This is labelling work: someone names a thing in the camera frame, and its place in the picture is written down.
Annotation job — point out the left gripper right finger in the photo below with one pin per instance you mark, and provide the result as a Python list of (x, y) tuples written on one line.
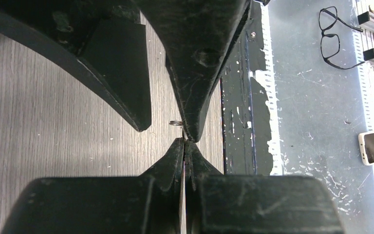
[(196, 169)]

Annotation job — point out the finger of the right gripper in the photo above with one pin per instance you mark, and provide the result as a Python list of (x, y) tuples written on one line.
[(101, 43), (197, 36)]

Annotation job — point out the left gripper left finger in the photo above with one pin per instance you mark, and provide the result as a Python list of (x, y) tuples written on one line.
[(166, 188)]

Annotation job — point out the small silver key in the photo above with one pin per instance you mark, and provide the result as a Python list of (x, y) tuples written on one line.
[(179, 124)]

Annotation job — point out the black eyeglasses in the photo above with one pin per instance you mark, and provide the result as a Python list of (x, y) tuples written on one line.
[(330, 43)]

